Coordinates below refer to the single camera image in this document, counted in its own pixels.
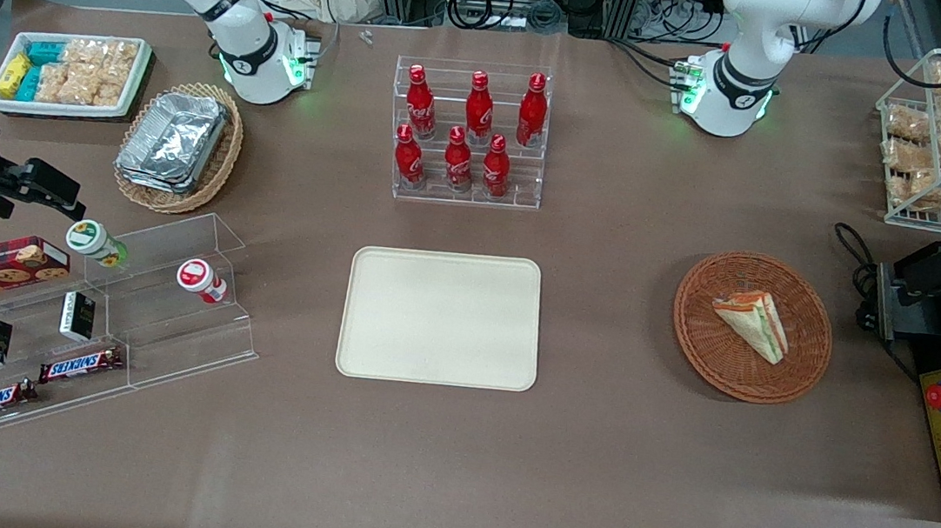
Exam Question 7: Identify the black base cables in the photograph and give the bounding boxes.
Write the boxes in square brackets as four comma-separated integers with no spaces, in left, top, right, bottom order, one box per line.
[602,36,697,92]

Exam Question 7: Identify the clear acrylic stepped shelf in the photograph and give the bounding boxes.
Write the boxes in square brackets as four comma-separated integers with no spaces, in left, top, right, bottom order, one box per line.
[0,191,274,463]

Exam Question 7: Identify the brown round wicker basket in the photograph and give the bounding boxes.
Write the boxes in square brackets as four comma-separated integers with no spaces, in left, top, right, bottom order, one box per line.
[664,245,842,412]

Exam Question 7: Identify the black console cable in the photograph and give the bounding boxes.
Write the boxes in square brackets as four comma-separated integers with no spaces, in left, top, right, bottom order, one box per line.
[818,221,937,386]

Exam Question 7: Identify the red cola bottle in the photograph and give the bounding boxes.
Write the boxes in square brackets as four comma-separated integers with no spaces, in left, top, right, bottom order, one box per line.
[514,71,552,150]
[441,125,479,195]
[401,63,443,141]
[478,132,516,202]
[390,123,431,192]
[460,70,498,147]

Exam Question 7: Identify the red lid small bottle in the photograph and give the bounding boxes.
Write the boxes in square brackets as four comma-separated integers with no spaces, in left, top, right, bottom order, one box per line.
[173,256,232,307]

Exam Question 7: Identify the green lid small bottle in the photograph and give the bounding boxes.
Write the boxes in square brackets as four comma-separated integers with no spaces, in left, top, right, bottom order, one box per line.
[63,217,132,271]

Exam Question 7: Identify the white power strip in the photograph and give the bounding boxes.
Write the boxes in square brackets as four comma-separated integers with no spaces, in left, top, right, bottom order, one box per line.
[450,3,526,31]

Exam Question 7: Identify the teal snack packet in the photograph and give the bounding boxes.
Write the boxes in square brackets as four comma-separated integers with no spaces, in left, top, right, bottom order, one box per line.
[25,38,67,70]
[16,63,43,105]

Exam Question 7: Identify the yellow snack packet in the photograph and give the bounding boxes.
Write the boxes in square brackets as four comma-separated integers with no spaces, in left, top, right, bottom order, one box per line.
[0,52,32,102]

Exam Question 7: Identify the grey metal box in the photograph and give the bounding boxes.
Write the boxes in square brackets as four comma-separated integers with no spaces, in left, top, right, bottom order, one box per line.
[869,261,925,345]

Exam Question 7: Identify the clear acrylic bottle rack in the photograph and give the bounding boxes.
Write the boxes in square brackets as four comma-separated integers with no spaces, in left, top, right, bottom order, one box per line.
[381,50,557,215]

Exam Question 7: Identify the clear rice cracker bag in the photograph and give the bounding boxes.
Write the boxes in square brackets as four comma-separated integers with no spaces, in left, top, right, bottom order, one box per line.
[102,39,141,77]
[63,63,103,107]
[63,37,107,70]
[94,70,130,110]
[37,62,72,105]

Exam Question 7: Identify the white rectangular snack tray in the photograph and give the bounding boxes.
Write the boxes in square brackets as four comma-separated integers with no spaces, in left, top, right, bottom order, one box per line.
[0,24,155,129]

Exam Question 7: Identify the triangular sandwich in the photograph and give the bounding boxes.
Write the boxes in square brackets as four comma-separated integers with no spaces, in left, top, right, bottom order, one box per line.
[705,285,795,367]

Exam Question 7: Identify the beige rectangular plastic tray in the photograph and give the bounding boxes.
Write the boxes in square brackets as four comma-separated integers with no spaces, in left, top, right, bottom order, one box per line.
[334,240,551,397]

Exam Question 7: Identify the light oval wicker basket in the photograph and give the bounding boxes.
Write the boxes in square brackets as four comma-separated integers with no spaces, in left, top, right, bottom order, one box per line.
[108,74,250,222]

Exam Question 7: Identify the stacked aluminium foil trays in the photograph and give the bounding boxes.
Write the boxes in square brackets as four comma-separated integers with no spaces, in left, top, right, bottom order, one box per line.
[112,86,231,200]

